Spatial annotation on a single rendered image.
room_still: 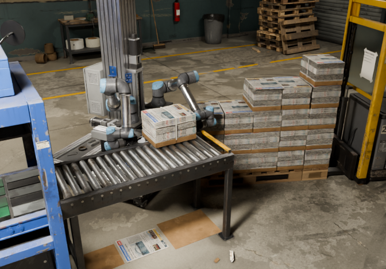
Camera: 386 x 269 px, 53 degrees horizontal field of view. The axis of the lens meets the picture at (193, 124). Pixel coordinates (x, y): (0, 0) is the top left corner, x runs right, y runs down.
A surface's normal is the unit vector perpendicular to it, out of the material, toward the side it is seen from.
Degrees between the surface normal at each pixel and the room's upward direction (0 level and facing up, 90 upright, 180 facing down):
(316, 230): 0
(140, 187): 90
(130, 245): 1
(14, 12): 90
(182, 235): 0
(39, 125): 90
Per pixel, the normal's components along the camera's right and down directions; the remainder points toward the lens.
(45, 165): 0.50, 0.35
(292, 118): 0.14, 0.39
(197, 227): 0.00, -0.91
